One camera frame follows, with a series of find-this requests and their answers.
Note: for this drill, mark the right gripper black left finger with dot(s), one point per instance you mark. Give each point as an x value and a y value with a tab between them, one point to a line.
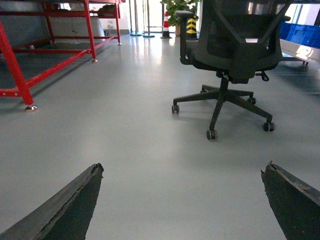
66	215

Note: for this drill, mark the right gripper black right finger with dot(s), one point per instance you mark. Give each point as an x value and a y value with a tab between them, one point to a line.
295	204

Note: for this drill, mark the steel shelving rack with bins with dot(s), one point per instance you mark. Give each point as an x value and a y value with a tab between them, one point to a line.
300	43

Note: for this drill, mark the black office chair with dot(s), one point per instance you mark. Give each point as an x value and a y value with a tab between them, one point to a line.
238	39

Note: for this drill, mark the red white traffic cone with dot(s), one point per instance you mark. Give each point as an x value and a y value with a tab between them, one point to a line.
165	27

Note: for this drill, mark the yellow black striped bollard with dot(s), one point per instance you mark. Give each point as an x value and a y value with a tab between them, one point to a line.
191	29

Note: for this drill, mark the red metal frame table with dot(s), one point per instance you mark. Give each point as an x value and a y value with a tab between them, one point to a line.
106	9

